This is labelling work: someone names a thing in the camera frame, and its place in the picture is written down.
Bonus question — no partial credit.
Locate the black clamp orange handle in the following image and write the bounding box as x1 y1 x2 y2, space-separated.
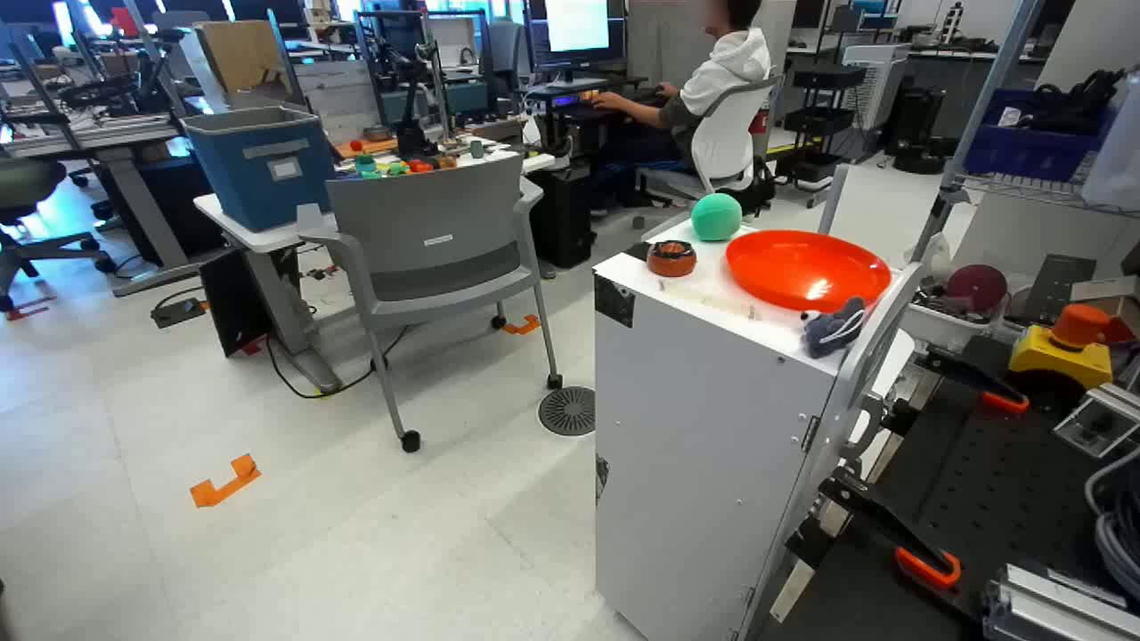
912 347 1033 421
817 465 968 597

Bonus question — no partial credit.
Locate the orange plate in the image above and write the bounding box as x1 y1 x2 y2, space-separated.
724 228 893 318

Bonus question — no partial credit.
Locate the round grey floor disc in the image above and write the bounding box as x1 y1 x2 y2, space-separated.
535 384 597 437

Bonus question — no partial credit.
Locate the black trash bin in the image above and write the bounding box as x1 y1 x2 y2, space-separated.
883 83 952 176

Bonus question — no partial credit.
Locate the person in white hoodie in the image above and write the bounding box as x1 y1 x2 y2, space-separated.
579 0 778 183

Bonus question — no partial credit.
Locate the grey chair with casters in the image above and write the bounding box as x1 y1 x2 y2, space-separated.
297 152 567 456

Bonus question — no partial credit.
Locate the blue crate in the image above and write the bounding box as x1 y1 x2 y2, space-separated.
961 83 1124 186

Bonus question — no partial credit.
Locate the blue grey cloth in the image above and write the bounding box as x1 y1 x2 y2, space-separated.
800 297 873 360

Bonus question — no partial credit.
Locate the aluminium extrusion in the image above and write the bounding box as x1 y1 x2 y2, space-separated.
980 560 1140 641

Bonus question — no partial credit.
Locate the black breadboard table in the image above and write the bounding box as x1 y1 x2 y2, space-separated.
744 330 1140 641

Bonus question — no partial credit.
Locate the black bag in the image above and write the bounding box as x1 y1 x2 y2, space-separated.
1026 68 1124 135

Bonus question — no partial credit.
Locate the yellow emergency stop box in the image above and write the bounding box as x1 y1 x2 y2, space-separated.
1006 304 1118 392

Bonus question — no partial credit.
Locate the black utility cart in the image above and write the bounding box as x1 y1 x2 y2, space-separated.
778 46 883 189

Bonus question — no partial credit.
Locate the maroon round object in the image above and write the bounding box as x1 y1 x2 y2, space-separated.
938 259 1013 329

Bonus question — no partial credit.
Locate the white bag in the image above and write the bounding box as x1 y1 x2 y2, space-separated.
1075 68 1140 216

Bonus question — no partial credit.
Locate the aluminium pole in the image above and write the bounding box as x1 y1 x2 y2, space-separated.
906 0 1047 264

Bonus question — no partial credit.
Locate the white electrical box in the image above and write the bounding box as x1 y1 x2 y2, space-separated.
1050 381 1140 462

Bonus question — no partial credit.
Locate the black office chair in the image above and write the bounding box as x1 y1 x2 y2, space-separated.
0 152 120 318

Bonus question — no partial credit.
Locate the white tray board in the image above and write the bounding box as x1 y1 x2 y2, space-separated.
590 211 930 641

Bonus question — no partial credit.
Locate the grey desk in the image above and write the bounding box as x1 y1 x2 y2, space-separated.
0 112 227 299

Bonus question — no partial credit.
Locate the grey metal plate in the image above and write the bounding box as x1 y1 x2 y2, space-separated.
1022 249 1101 329

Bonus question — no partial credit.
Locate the green round plushie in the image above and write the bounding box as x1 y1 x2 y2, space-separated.
686 189 749 247

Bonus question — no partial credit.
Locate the small computer monitor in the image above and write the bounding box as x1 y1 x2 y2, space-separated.
425 8 491 86

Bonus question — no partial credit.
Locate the grey cable bundle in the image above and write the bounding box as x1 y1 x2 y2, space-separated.
1079 445 1140 592

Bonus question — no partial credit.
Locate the black computer tower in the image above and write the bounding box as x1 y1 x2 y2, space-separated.
195 247 277 360
528 162 597 273

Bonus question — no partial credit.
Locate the blue plastic bin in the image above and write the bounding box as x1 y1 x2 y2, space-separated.
179 105 339 236

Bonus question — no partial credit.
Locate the white office chair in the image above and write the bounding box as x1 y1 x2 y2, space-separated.
639 78 779 216

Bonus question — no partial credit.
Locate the brown toy donut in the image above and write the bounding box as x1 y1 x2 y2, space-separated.
645 236 703 281

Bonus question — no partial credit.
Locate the cardboard box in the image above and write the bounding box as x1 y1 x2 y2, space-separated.
192 19 297 105

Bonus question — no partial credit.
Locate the black power strip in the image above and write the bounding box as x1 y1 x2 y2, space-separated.
146 292 209 330

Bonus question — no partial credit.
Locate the black equipment stand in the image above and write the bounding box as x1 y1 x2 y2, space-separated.
351 8 455 163

